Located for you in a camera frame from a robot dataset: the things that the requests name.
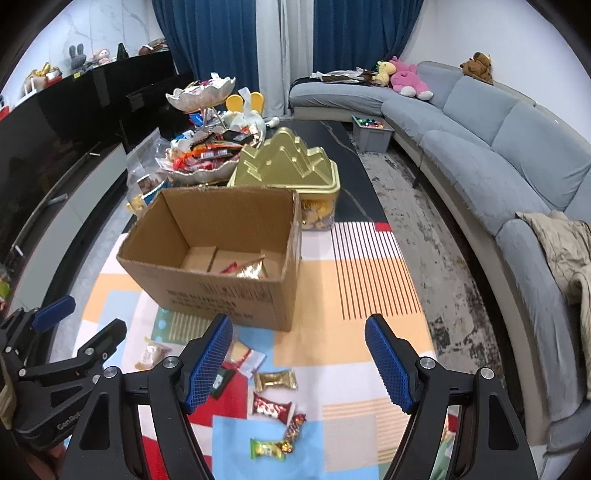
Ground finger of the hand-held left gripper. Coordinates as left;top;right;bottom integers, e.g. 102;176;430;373
9;296;77;342
74;319;127;370

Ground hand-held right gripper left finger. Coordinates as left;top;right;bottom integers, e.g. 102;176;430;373
65;314;234;480

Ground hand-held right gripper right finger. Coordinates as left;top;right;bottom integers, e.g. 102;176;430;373
365;314;539;480

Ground white snack packet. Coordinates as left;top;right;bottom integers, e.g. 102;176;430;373
228;340;267;377

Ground brown cardboard box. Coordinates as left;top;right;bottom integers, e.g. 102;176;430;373
117;187;303;332

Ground red snack packet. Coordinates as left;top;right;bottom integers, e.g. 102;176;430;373
252;392;295;425

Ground lower white bowl of snacks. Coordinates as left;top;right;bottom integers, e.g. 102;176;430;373
157;129;266;174

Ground dark green snack packet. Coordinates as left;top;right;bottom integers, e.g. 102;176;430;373
210;367;236;398

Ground peach snack packet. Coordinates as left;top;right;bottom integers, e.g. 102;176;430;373
136;339;178;371

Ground gold wrapped candy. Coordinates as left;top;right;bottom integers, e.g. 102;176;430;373
254;369;298;393

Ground colourful patterned mat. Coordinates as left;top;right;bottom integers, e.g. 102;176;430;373
51;222;462;480

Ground green wrapped candy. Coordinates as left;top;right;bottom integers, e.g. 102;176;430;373
249;438;286;460

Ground gold foil snack packet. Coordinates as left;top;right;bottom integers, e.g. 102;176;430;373
219;258;269;280

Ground grey television cabinet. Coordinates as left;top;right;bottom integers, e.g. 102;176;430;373
9;142;127;301

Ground multicoloured wrapped candy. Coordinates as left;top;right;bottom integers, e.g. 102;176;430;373
283;413;308;455

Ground black television screen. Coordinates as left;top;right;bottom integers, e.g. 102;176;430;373
0;99;100;278

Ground clear jar of brown nuts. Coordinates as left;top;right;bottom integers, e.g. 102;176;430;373
134;174;171;208

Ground grey mottled rug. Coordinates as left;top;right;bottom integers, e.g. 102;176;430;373
360;148;532;444

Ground clear plastic bag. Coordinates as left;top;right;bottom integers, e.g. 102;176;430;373
126;130;162;181

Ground beige jacket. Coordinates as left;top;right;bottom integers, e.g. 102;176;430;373
516;211;591;356

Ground gold mountain-lid snack container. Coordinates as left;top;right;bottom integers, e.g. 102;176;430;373
227;129;341;232

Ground loose blue snack packets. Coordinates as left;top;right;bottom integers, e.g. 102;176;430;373
172;113;206;146

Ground grey storage bin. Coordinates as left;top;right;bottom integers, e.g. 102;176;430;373
352;115;395;154

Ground gold ornament on white rack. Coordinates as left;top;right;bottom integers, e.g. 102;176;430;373
23;64;63;93

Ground grey sectional sofa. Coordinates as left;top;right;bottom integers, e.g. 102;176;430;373
288;62;591;457

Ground white plastic bag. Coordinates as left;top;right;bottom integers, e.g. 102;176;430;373
225;91;269;136

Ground white two-tier bowl stand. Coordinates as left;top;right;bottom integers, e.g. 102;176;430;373
154;76;271;188

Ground small heap of wrapped candies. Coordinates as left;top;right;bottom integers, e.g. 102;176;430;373
187;73;232;93

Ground pink plush toy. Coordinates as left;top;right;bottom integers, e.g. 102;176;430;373
389;56;435;101

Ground pile of clothes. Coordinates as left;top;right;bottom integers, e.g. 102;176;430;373
310;68;379;85

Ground yellow plush toy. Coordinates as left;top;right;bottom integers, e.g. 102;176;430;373
372;60;398;88

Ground blue curtain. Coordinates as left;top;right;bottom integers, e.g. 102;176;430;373
313;0;426;77
151;0;259;100

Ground brown plush toy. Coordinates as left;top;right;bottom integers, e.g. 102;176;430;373
460;52;495;86

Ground white sheer curtain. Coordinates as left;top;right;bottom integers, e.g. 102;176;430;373
256;0;315;118

